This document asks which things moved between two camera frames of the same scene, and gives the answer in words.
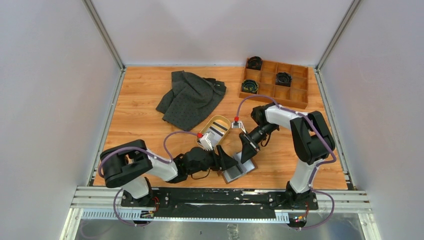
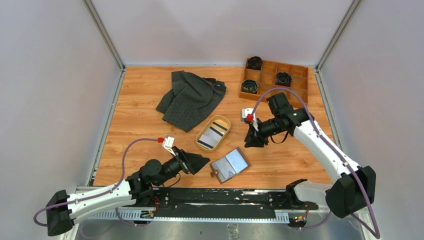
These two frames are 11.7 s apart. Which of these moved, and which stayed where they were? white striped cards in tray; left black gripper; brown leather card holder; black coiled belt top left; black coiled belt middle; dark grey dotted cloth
Moved: left black gripper; brown leather card holder
Stayed: dark grey dotted cloth; white striped cards in tray; black coiled belt top left; black coiled belt middle
